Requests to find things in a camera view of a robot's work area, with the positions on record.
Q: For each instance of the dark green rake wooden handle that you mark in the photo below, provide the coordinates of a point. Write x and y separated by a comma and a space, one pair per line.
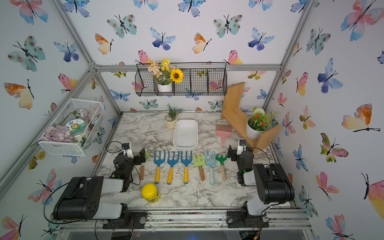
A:
222, 159

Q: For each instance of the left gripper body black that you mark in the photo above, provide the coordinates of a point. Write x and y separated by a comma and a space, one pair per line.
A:
131, 163

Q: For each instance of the white wire wall basket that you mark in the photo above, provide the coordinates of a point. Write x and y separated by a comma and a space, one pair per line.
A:
93, 113

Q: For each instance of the white pot with flowers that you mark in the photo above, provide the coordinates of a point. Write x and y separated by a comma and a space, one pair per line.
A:
165, 75

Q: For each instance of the white storage box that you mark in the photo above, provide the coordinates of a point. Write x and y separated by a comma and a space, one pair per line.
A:
186, 135

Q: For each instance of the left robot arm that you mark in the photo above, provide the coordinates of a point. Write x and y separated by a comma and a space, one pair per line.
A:
81, 199

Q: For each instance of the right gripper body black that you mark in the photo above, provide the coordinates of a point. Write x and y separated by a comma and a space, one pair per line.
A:
235, 158

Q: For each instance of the small potted green plant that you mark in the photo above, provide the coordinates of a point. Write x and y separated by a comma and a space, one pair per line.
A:
172, 117

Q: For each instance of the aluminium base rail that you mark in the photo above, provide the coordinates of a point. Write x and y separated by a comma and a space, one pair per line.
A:
217, 219

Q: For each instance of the wooden zigzag shelf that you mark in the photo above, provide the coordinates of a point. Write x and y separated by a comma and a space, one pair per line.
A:
239, 120

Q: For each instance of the round green tin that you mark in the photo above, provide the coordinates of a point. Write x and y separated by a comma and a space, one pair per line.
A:
76, 127

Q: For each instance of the green hand rake wooden handle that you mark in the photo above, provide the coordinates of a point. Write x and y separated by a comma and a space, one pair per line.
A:
199, 161

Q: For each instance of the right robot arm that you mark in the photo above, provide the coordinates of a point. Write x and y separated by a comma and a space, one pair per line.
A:
272, 183

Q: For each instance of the white pot red flowers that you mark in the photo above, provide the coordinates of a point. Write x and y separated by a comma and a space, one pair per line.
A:
259, 122

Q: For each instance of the lime green tool wooden handle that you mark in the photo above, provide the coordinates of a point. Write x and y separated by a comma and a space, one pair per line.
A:
142, 169

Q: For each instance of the light blue hand rake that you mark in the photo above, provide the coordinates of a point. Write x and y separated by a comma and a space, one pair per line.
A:
211, 162

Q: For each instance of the pink brush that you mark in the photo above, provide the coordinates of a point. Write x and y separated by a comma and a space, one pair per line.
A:
224, 132

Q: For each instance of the blue hand rake yellow handle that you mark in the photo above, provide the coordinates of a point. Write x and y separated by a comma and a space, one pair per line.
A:
186, 160

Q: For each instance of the pink purple flower bunch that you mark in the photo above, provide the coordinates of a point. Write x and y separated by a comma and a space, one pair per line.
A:
59, 134

